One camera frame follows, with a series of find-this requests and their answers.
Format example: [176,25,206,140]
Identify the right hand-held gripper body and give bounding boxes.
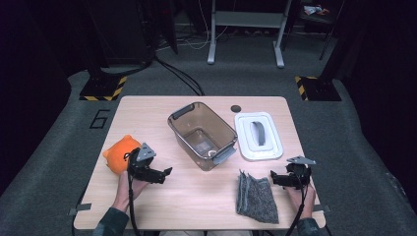
[283,155,318,191]

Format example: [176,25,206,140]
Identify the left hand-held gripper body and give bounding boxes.
[127,142,157,183]

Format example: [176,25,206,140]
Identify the orange plush toy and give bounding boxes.
[102,134,143,175]

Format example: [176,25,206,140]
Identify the grey fluffy cloth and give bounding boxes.
[235,169,279,224]

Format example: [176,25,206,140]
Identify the white lid with grey handle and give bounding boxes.
[233,111,284,162]

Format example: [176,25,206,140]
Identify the brown transparent storage box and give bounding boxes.
[166,101,239,172]

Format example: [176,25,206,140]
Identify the person's right hand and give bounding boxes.
[285,183,317,220]

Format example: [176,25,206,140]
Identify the person's left hand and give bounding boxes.
[112,170,150,213]

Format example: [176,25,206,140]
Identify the black yellow striped stand base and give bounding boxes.
[79,76,128,102]
[294,76,342,102]

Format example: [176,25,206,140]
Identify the dark cabinet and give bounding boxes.
[87,0,155,67]

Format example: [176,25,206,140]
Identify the black side table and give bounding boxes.
[294,0,345,61]

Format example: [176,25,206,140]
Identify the left hand-held gripper black cable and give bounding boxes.
[123,147,143,236]

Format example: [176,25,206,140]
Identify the hand-held gripper black cable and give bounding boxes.
[123,147,143,236]
[284,176,311,236]

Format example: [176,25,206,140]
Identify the right hand-held gripper black cable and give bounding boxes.
[284,176,311,236]

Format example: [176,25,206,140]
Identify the black floor cables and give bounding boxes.
[153,55,206,96]

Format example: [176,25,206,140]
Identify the white cable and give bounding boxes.
[156,0,230,52]

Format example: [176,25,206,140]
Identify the white metal desk frame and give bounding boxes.
[207,0,293,69]

